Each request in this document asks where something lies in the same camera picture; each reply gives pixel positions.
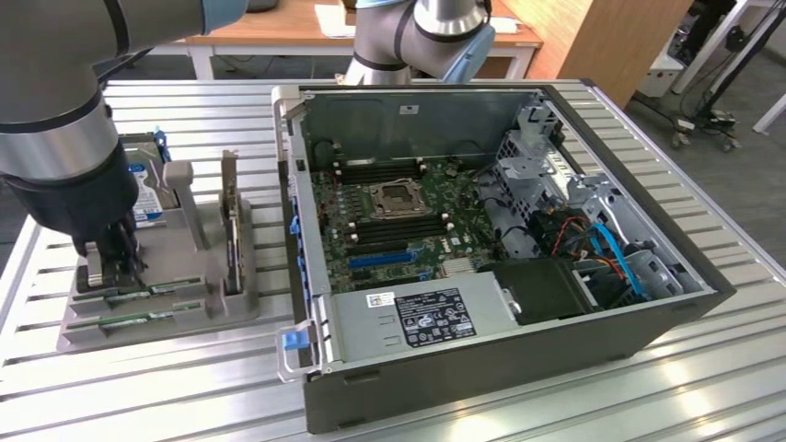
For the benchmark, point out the metal disk bay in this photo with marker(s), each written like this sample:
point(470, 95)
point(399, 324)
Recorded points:
point(529, 175)

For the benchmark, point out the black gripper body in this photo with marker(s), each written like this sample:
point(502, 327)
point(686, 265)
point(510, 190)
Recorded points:
point(80, 202)

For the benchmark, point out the wooden cabinet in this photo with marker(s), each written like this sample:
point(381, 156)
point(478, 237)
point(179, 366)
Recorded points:
point(607, 46)

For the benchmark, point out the black RAM slot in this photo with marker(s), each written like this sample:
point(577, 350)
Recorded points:
point(382, 174)
point(381, 162)
point(401, 226)
point(399, 220)
point(383, 180)
point(381, 168)
point(403, 232)
point(405, 238)

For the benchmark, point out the CPU socket with metal frame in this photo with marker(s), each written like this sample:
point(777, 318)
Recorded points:
point(395, 198)

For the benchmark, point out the grey parts rack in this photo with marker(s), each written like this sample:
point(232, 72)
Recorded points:
point(178, 258)

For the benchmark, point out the blue case latch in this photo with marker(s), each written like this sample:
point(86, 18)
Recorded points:
point(294, 340)

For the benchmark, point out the hard disk with blue label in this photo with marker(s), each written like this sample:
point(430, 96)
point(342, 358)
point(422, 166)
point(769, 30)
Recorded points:
point(146, 193)

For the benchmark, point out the black open PC case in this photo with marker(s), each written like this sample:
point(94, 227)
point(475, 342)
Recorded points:
point(491, 368)

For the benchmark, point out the grey power supply with label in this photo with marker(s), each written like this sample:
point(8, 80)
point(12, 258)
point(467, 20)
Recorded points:
point(381, 322)

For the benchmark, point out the graphics card with metal bracket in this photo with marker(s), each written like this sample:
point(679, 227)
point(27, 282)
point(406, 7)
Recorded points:
point(232, 230)

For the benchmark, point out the silver chipset heatsink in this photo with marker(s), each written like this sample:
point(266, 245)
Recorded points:
point(459, 267)

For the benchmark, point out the green RAM stick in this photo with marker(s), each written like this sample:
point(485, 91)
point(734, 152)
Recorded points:
point(147, 317)
point(166, 290)

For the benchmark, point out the blue expansion slot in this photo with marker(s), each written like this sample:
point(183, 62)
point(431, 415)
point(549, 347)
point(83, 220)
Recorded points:
point(381, 260)

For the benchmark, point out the white box with red button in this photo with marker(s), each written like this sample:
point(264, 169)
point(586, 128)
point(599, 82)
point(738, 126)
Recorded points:
point(659, 76)

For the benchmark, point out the wooden desk with white frame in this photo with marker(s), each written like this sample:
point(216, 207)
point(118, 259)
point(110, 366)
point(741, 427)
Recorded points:
point(295, 41)

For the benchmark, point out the white table leg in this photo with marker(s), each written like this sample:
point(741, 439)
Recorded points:
point(770, 112)

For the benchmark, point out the white paper sheet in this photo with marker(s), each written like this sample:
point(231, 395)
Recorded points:
point(334, 20)

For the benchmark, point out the green motherboard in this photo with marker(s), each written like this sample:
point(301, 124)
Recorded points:
point(454, 230)

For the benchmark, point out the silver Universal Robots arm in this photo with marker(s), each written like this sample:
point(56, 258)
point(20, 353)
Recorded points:
point(50, 92)

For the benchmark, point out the black expansion slot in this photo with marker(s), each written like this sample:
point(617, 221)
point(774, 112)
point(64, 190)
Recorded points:
point(378, 247)

